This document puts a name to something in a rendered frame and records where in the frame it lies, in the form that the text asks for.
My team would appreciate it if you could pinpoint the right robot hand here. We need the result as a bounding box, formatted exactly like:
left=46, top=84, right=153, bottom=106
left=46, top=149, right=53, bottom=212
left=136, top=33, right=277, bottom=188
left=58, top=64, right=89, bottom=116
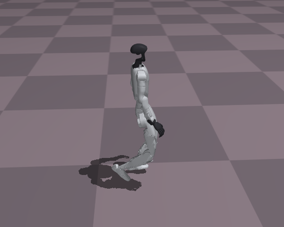
left=147, top=119, right=165, bottom=137

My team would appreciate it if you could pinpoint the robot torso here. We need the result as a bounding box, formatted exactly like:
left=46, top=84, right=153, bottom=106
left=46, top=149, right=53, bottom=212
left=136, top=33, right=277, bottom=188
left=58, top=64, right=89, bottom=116
left=131, top=64, right=149, bottom=118

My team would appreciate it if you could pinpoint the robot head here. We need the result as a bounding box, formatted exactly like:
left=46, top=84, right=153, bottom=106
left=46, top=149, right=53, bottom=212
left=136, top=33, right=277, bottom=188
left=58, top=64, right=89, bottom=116
left=130, top=44, right=147, bottom=69

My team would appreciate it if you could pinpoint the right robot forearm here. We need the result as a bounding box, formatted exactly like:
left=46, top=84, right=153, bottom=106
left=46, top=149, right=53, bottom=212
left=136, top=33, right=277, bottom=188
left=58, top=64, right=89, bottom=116
left=141, top=97, right=154, bottom=122

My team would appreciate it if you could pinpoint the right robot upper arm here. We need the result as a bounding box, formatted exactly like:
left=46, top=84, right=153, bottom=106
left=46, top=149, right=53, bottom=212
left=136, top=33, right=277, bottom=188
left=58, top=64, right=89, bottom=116
left=136, top=70, right=147, bottom=104

